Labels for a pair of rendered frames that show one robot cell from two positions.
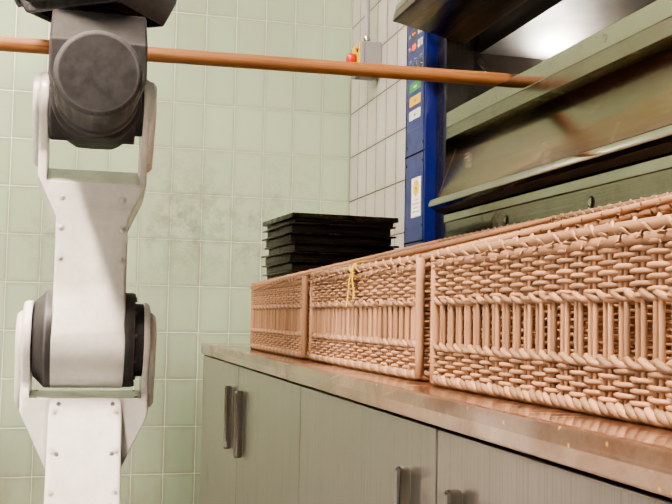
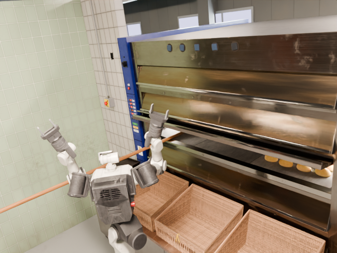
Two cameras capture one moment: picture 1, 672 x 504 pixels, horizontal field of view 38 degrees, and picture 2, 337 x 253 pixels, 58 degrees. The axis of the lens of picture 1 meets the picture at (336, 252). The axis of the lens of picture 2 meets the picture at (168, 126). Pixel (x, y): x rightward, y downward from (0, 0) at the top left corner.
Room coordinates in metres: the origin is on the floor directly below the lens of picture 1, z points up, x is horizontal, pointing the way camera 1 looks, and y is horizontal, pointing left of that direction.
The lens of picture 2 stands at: (-0.29, 0.71, 2.25)
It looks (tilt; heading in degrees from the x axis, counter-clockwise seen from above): 19 degrees down; 336
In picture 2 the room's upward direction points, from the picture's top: 7 degrees counter-clockwise
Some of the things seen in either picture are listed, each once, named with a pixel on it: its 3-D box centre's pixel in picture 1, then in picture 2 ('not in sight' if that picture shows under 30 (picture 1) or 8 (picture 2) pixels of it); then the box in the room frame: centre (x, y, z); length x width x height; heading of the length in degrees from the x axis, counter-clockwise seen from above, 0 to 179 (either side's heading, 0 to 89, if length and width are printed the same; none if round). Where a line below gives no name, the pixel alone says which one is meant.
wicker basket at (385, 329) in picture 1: (500, 280); (198, 220); (1.53, -0.26, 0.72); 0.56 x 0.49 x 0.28; 15
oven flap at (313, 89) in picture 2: not in sight; (209, 80); (1.61, -0.51, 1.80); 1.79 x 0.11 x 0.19; 15
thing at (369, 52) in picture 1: (365, 60); (109, 102); (3.05, -0.08, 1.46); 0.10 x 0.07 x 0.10; 15
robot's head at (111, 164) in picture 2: not in sight; (110, 159); (1.48, 0.35, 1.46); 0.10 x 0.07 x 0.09; 69
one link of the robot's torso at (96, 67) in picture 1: (97, 75); (127, 228); (1.40, 0.35, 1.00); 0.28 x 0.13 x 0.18; 14
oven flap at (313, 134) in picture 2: not in sight; (211, 113); (1.61, -0.51, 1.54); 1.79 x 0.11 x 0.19; 15
